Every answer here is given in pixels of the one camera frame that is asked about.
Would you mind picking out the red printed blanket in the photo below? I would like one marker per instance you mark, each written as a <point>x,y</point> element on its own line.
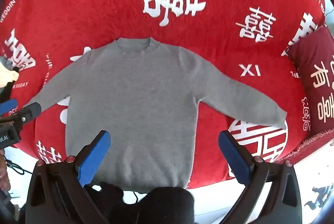
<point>104,4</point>

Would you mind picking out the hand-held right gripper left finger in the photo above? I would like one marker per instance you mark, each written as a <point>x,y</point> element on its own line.
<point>94,158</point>

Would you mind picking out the dark red printed pillow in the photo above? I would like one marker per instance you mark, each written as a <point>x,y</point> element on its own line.
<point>313,77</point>

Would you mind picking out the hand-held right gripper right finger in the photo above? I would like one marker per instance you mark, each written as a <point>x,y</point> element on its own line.
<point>236,158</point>

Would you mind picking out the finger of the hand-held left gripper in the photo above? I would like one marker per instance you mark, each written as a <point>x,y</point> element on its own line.
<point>30,112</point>
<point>7,107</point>

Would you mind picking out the pale yellow cloth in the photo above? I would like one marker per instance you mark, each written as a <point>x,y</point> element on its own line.
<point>6,77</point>

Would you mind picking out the grey knit sweater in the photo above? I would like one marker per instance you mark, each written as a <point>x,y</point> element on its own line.
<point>135,98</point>

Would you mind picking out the black cloth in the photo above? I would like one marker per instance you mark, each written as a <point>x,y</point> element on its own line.
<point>9,92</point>

